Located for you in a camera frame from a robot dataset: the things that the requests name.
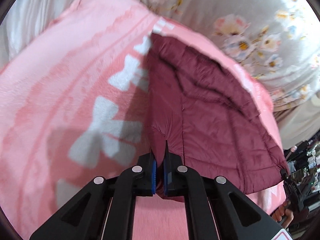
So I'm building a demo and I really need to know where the maroon quilted puffer jacket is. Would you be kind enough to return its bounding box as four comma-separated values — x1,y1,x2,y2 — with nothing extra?
145,33,287,194

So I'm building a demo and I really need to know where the person's right hand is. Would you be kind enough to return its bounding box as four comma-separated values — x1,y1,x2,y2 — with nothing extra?
271,200,294,228

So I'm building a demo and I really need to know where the dark cluttered furniture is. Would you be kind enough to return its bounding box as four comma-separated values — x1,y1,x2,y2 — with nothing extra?
287,139,319,228

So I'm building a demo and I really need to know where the pink fleece blanket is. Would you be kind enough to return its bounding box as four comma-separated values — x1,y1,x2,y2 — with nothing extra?
1,0,281,239

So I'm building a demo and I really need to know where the grey floral bed sheet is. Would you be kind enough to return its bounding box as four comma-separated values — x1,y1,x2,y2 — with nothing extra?
1,0,319,149

